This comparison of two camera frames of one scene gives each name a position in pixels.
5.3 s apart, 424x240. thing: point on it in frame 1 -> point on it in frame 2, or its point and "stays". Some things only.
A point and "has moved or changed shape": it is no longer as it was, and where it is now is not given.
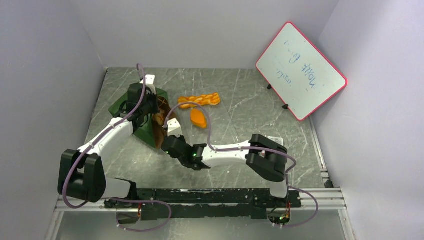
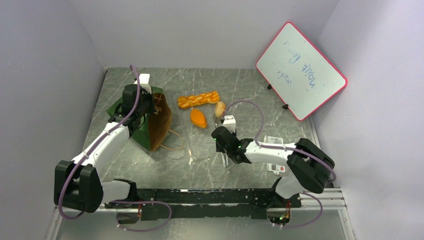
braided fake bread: x=212 y=99 stays
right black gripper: x=169 y=143 -> x=221 y=135
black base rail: x=159 y=204 stays
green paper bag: x=154 y=132 has moved or changed shape
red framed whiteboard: x=303 y=77 stays
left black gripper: x=154 y=98 stays
